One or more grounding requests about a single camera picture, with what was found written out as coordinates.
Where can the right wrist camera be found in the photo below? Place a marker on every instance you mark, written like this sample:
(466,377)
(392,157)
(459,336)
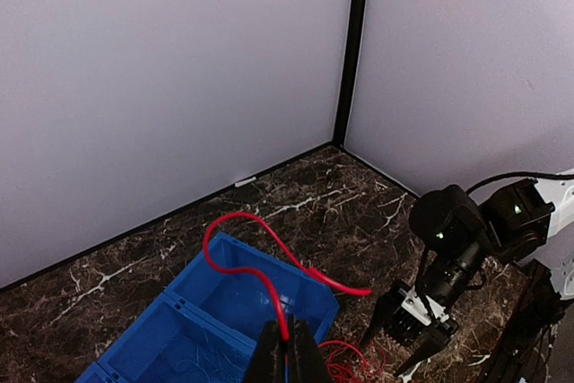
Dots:
(410,319)

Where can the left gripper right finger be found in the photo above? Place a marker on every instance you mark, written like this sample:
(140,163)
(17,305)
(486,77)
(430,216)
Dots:
(306,364)

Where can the right black frame post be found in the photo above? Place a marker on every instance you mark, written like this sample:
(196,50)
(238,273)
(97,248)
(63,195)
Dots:
(350,67)

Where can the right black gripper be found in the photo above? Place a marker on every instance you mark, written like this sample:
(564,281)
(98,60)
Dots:
(437,336)

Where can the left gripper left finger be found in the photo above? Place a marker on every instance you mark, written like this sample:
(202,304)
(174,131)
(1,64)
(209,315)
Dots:
(268,363)

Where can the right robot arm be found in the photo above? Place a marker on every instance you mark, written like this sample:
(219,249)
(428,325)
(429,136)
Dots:
(508,217)

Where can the blue three-compartment plastic bin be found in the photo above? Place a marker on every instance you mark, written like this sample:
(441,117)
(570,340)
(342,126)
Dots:
(205,325)

